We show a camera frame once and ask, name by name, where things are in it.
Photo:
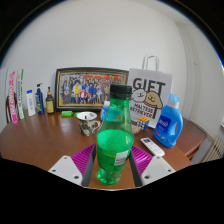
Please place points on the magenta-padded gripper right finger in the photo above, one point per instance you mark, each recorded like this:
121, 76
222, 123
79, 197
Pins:
156, 168

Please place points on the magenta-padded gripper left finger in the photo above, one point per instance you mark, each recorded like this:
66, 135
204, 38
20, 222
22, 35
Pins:
68, 168

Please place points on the green plastic drink bottle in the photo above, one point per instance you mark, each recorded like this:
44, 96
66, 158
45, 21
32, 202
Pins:
113, 143

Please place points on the white remote control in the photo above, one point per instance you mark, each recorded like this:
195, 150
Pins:
152, 146

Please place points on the blue detergent bottle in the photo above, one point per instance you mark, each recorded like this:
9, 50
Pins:
168, 128

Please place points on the patterned ceramic mug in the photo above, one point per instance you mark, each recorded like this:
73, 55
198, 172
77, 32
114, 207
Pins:
87, 126

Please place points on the white radiator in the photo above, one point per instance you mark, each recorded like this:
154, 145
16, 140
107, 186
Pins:
215, 150

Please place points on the amber pump bottle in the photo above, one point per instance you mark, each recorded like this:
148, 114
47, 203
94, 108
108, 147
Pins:
50, 105

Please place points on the blue snack packet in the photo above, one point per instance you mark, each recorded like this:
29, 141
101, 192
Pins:
104, 111

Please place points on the dark blue pump bottle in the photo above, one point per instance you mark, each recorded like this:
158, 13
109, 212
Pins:
39, 101

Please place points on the white tube with blue cap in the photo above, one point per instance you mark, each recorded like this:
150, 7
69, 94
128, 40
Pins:
30, 104

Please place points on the framed group picture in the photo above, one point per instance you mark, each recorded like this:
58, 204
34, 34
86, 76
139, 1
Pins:
83, 88

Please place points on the white paper gift bag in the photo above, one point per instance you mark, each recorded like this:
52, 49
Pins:
150, 80

